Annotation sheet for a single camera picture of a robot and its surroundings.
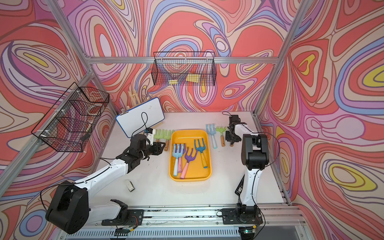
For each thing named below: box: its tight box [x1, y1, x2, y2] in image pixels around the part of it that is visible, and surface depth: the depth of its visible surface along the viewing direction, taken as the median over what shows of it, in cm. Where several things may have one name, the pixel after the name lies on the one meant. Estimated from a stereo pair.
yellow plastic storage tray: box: [169, 129, 212, 182], surface depth 95 cm
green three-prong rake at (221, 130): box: [216, 126, 226, 147], surface depth 110 cm
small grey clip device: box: [125, 179, 136, 192], surface depth 83 cm
